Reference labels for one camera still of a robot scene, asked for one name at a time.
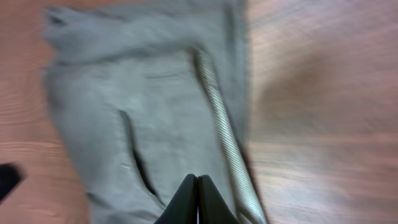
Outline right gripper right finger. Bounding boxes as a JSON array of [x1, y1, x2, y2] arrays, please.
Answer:
[[198, 175, 239, 224]]

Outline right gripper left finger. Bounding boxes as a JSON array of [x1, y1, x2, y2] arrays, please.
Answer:
[[154, 174, 198, 224]]

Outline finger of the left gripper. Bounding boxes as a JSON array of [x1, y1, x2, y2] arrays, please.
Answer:
[[1, 163, 24, 202]]

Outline grey shorts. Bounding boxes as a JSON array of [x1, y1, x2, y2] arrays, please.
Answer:
[[44, 1, 267, 223]]

